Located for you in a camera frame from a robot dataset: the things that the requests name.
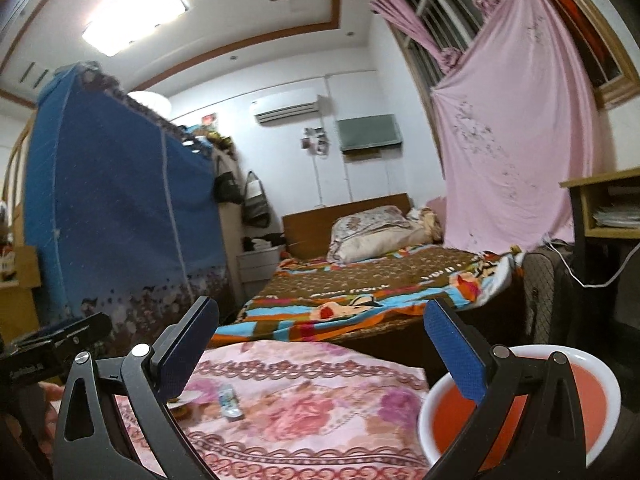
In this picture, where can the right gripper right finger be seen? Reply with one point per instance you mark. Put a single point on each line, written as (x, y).
(549, 439)

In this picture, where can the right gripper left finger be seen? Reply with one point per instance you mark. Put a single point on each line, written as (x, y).
(91, 441)

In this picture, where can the small blue-white sachet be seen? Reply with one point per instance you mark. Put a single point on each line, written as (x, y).
(229, 403)

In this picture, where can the white paper packet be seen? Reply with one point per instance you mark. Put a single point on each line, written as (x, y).
(187, 397)

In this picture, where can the brown fruit pit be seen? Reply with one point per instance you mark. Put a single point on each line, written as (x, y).
(182, 412)

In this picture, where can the orange trash bucket white rim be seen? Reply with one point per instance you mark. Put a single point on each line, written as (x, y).
(445, 411)

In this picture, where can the person's left hand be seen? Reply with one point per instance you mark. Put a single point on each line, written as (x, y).
(53, 393)

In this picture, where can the wooden shelf unit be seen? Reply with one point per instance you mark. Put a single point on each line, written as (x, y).
(20, 273)

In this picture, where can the pink floral quilt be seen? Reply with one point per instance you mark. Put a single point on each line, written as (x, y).
(312, 410)

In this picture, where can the white bedside drawer cabinet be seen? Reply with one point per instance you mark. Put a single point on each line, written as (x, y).
(259, 265)

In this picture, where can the blue fabric wardrobe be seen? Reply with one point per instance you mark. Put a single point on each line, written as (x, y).
(121, 213)

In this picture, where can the colourful cartoon bed blanket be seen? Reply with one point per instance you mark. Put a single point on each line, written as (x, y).
(315, 300)

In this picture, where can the checked black suitcase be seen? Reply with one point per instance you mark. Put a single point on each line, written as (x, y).
(548, 293)

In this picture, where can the black handbag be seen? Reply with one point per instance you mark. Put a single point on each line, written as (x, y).
(226, 188)

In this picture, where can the wooden headboard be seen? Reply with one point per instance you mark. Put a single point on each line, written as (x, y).
(308, 233)

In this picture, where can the stack of papers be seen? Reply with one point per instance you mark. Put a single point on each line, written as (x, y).
(618, 217)

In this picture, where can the floral pillow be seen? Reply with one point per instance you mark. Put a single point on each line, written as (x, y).
(375, 232)

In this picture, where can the wooden desk with shelf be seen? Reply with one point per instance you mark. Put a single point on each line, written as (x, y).
(605, 263)

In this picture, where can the white air conditioner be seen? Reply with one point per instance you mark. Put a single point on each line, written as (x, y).
(285, 106)

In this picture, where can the pink hanging sheet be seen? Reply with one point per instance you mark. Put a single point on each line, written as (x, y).
(515, 119)

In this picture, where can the ceiling lamp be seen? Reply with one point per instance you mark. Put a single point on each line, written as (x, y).
(115, 25)

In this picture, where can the pink tied curtain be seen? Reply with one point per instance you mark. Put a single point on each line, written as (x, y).
(401, 16)

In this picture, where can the grey covered wall unit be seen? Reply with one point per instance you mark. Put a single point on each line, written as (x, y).
(368, 133)

